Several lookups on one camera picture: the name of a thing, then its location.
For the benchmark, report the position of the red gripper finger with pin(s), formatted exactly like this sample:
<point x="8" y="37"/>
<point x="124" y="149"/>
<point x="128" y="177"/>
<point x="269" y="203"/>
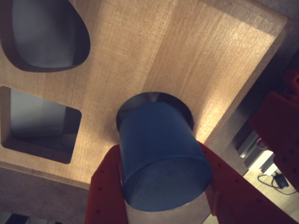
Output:
<point x="105" y="191"/>
<point x="233" y="198"/>

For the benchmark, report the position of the blue cylinder block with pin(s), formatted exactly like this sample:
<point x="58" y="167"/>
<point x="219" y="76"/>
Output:
<point x="161" y="158"/>

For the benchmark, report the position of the red robot arm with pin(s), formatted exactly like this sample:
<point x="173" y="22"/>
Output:
<point x="280" y="116"/>

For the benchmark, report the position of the wooden shape sorter box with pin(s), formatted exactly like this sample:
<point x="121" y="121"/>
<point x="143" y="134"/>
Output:
<point x="163" y="58"/>

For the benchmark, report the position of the black power adapter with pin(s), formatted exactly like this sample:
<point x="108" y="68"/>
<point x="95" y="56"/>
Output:
<point x="281" y="181"/>

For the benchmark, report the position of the aluminium profile rail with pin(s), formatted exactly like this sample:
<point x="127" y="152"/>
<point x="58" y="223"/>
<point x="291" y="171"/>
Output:
<point x="252" y="154"/>

